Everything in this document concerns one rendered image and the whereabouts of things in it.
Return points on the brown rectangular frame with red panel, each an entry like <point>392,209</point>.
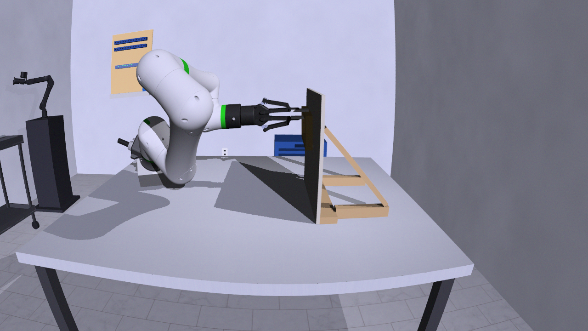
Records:
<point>307,130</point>

